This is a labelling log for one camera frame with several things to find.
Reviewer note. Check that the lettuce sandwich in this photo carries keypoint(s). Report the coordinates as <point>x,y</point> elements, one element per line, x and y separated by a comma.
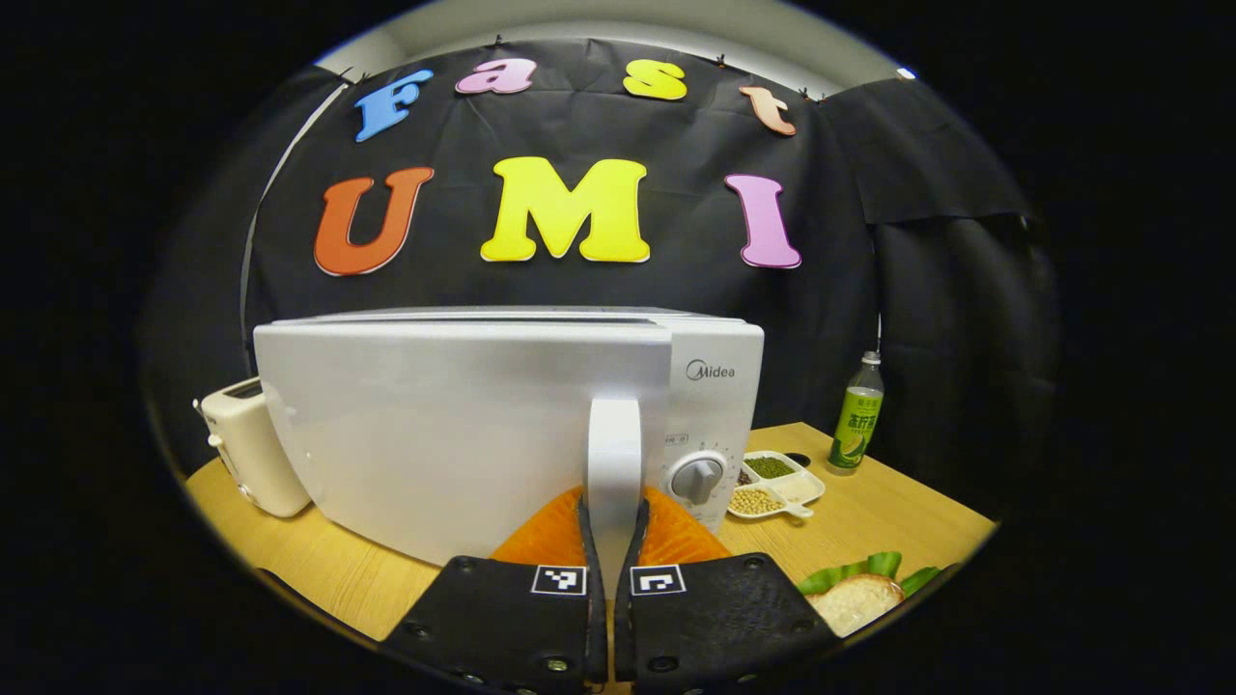
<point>855,600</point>

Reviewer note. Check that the black backdrop cloth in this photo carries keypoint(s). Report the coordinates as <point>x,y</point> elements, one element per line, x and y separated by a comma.
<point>676,290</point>

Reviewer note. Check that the white microwave oven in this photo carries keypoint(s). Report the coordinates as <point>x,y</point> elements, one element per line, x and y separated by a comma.
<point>435,425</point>

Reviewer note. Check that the white divided dish with beans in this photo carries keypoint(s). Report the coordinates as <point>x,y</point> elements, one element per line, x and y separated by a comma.
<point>787,489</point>

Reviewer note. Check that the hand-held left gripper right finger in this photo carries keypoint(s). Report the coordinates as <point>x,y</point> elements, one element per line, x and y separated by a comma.
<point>626,627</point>

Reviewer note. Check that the cream toaster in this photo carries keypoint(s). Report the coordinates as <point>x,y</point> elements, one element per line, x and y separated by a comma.
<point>261,454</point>

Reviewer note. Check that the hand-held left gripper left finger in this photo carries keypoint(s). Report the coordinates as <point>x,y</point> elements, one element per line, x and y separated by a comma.
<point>597,627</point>

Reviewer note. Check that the green drink bottle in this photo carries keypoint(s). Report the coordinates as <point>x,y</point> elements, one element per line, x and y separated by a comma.
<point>857,425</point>

